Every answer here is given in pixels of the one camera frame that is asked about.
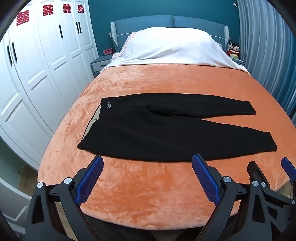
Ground white wardrobe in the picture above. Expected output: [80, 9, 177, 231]
[0, 0, 100, 171]

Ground grey-blue curtain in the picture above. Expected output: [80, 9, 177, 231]
[237, 0, 296, 121]

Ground beige bed base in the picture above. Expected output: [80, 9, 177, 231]
[276, 179, 296, 197]

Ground blue padded headboard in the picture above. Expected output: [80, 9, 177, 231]
[110, 15, 230, 54]

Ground white bed sheet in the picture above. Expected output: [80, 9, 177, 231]
[111, 27, 251, 75]

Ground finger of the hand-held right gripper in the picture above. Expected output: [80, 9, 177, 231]
[247, 161, 296, 204]
[280, 157, 296, 183]

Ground black pants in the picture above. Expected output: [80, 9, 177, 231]
[77, 93, 257, 162]

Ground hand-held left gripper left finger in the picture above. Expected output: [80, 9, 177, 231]
[25, 155, 104, 241]

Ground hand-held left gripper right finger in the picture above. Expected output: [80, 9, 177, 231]
[192, 153, 273, 241]

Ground orange plush blanket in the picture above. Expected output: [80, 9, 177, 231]
[37, 63, 296, 230]

